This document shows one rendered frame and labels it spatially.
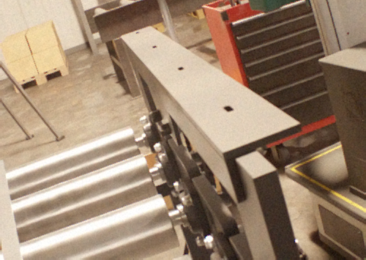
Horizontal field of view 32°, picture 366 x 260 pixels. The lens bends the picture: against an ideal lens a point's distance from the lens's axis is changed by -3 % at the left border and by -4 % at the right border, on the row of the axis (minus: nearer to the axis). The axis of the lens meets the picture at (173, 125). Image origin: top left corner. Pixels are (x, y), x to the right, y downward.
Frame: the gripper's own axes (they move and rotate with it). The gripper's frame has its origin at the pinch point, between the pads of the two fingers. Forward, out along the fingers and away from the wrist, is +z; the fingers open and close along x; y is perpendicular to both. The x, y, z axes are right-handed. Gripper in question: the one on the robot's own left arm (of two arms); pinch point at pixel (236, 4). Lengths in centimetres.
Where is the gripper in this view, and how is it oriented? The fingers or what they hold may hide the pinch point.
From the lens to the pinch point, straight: 355.6
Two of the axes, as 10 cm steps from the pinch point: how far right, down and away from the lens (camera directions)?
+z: 3.0, 9.1, 2.8
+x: -7.9, 4.0, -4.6
